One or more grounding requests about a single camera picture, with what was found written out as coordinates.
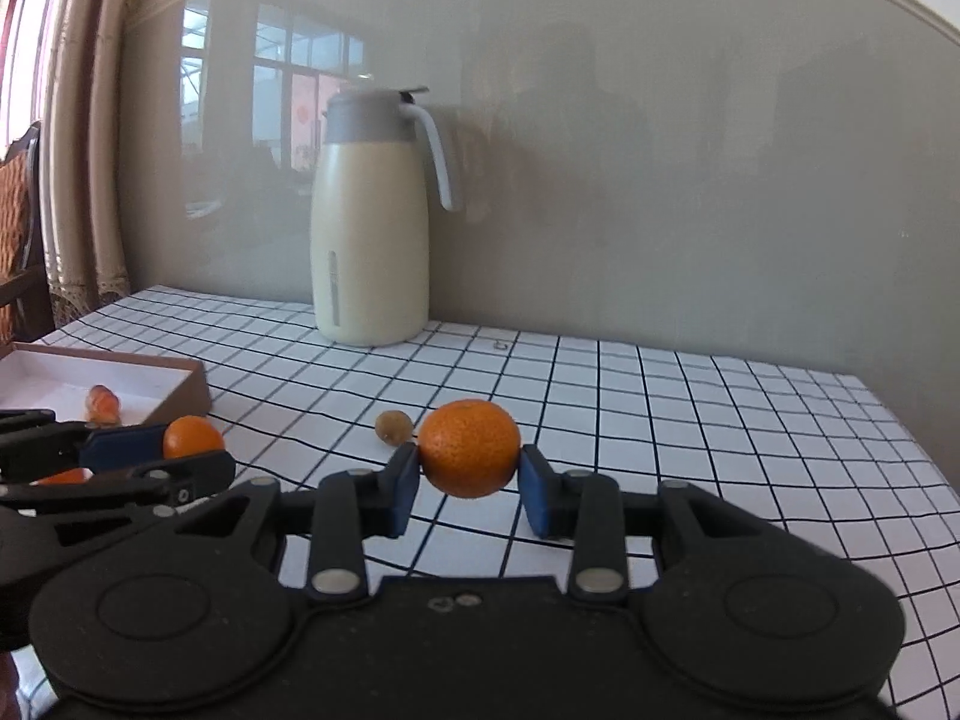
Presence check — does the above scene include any small orange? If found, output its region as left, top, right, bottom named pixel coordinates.
left=163, top=415, right=224, bottom=460

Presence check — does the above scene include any peeled orange piece in box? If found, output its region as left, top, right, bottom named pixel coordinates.
left=85, top=383, right=122, bottom=427

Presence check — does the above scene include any small brown longan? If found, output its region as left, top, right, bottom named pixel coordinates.
left=374, top=410, right=413, bottom=447

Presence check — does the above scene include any wooden chair with cushion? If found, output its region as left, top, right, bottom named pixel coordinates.
left=2, top=122, right=53, bottom=344

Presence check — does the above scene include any beige curtain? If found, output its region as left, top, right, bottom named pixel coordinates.
left=39, top=0, right=130, bottom=327

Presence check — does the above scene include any cream thermos jug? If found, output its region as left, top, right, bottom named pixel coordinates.
left=309, top=88, right=459, bottom=346

